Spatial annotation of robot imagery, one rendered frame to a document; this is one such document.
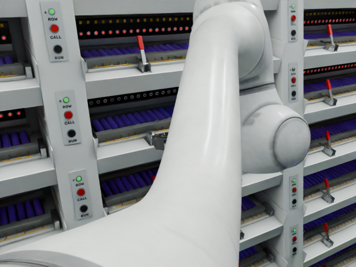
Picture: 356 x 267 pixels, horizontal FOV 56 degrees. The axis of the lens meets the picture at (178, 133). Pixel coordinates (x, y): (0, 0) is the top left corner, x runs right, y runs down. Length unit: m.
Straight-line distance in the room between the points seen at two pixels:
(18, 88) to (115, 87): 0.21
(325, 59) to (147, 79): 0.65
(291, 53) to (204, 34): 0.79
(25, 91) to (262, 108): 0.51
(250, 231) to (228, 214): 1.01
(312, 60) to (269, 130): 0.78
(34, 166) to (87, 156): 0.12
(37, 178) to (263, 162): 0.53
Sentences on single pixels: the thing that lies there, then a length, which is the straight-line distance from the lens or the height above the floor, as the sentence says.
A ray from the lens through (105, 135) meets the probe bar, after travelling 0.90.
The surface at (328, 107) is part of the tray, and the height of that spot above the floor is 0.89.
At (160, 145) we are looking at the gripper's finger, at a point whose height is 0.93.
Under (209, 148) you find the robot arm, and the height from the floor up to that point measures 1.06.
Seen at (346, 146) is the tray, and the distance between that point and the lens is 1.47.
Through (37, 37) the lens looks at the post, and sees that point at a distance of 0.79.
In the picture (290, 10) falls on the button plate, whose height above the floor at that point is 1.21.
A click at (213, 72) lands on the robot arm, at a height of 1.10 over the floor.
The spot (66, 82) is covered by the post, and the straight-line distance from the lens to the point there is 0.80.
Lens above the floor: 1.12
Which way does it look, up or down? 13 degrees down
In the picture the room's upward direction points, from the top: 5 degrees counter-clockwise
